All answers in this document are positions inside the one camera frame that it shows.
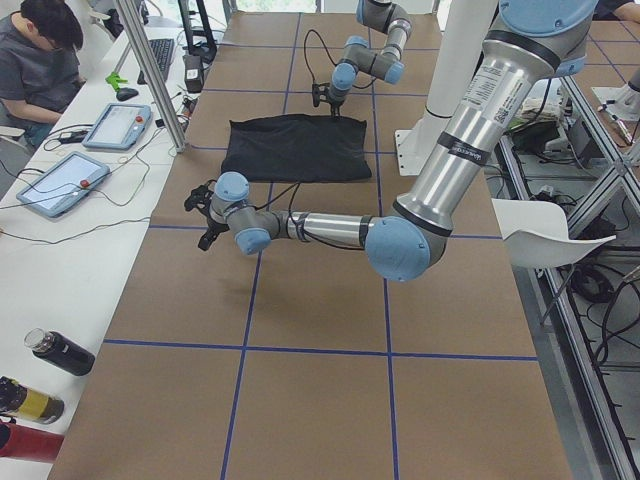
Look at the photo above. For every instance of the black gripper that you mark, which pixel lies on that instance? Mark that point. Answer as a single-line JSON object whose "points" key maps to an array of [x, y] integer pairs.
{"points": [[214, 228], [334, 101]]}

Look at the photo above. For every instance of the black graphic t-shirt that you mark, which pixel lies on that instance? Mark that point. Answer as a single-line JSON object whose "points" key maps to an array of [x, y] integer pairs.
{"points": [[298, 148]]}

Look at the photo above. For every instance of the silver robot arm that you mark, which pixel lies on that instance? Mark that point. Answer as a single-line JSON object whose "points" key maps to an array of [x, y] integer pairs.
{"points": [[387, 18], [527, 42]]}

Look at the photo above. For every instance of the upper teach pendant tablet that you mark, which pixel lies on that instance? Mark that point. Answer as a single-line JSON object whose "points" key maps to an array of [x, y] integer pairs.
{"points": [[119, 127]]}

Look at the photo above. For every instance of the teach pendant tablet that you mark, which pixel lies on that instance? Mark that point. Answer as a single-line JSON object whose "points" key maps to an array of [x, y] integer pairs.
{"points": [[119, 127], [64, 185]]}

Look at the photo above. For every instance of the lower teach pendant tablet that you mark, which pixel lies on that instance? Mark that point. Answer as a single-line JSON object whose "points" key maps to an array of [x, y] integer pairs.
{"points": [[64, 185]]}

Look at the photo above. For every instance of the black keyboard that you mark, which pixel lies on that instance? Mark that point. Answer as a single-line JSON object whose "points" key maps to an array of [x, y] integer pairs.
{"points": [[163, 51]]}

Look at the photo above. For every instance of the black water bottle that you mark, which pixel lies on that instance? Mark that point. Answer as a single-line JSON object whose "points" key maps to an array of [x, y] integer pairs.
{"points": [[58, 350]]}

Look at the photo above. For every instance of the seated person grey shirt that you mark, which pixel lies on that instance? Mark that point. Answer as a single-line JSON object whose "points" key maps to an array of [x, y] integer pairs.
{"points": [[39, 66]]}

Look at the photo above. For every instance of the white plastic chair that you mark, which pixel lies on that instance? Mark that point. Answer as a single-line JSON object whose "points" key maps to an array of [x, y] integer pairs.
{"points": [[536, 234]]}

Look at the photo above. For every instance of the yellow black bottle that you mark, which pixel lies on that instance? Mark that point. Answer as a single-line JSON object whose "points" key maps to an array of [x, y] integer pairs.
{"points": [[20, 401]]}

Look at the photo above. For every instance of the red bottle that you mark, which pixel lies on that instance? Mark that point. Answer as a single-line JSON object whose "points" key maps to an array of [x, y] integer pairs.
{"points": [[29, 444]]}

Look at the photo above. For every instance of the aluminium frame post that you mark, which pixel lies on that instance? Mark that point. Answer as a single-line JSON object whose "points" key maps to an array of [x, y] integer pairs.
{"points": [[147, 62]]}

